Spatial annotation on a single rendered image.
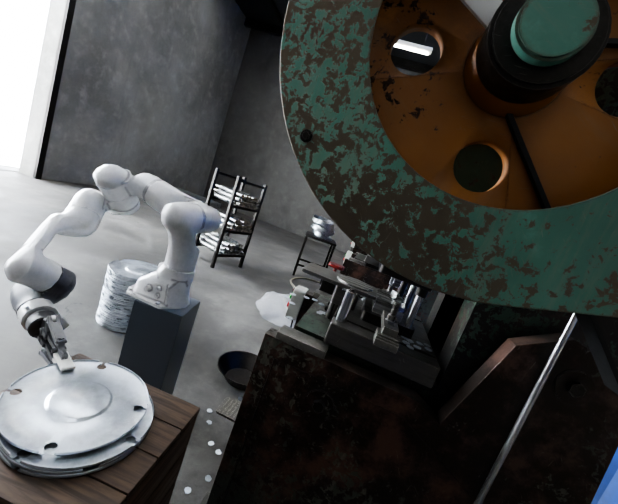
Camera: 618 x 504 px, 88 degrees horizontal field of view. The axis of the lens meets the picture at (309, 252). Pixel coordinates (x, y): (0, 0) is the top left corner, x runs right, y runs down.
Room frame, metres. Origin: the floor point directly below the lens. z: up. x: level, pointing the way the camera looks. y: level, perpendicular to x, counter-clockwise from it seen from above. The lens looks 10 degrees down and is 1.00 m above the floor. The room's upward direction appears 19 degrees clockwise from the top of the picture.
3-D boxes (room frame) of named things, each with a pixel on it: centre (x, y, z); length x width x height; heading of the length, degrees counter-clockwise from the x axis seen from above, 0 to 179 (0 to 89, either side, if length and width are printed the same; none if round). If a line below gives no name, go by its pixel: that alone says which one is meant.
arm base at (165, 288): (1.16, 0.48, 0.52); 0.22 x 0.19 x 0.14; 91
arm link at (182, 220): (1.12, 0.45, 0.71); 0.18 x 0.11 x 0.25; 162
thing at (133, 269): (1.68, 0.85, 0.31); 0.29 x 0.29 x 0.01
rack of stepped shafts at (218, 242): (3.37, 0.92, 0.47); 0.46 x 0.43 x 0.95; 60
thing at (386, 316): (0.85, -0.27, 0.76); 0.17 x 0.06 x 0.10; 170
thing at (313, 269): (1.05, -0.13, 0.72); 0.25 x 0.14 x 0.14; 80
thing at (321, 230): (4.13, -0.08, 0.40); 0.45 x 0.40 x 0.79; 2
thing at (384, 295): (1.02, -0.30, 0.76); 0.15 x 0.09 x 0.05; 170
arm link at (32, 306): (0.88, 0.68, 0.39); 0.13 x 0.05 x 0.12; 146
